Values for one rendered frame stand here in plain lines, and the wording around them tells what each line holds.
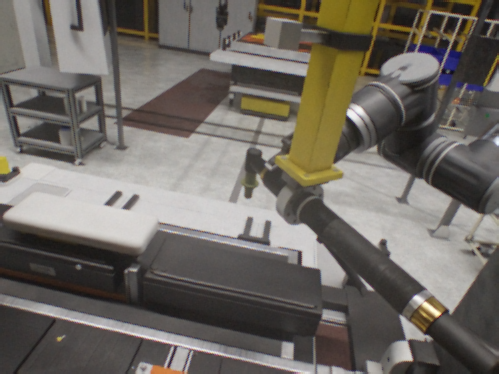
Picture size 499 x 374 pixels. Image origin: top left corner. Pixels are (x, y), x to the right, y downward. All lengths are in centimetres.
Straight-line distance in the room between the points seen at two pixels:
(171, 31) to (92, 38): 668
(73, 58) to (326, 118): 277
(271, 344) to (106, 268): 43
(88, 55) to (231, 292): 257
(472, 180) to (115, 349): 81
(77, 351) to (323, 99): 71
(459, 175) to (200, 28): 889
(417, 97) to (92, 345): 84
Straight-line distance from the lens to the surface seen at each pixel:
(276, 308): 82
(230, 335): 88
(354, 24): 47
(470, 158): 78
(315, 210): 53
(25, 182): 179
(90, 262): 90
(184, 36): 956
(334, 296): 119
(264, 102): 517
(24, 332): 92
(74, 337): 89
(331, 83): 47
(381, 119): 66
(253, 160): 67
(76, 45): 310
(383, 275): 47
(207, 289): 81
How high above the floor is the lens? 171
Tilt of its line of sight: 31 degrees down
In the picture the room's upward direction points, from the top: 9 degrees clockwise
